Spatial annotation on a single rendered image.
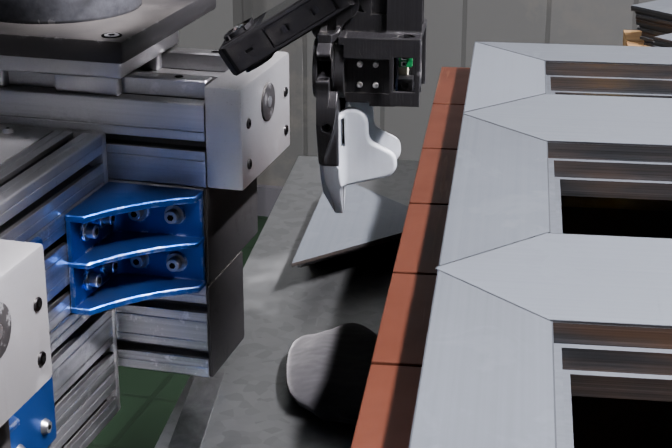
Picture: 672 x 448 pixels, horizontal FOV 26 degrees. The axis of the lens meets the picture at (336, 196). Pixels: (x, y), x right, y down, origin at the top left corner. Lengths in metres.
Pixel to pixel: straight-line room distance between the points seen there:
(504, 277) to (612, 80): 0.71
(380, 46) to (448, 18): 2.45
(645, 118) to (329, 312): 0.40
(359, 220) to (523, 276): 0.56
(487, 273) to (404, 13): 0.22
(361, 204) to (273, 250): 0.12
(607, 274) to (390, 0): 0.28
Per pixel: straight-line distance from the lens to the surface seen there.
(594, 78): 1.82
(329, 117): 1.09
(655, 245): 1.24
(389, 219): 1.70
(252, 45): 1.11
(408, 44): 1.08
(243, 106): 1.21
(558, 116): 1.59
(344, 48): 1.09
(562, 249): 1.22
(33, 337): 0.89
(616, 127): 1.56
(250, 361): 1.44
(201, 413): 1.35
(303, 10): 1.10
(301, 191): 1.91
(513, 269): 1.17
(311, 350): 1.40
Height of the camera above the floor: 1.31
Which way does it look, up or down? 20 degrees down
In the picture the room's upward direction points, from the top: straight up
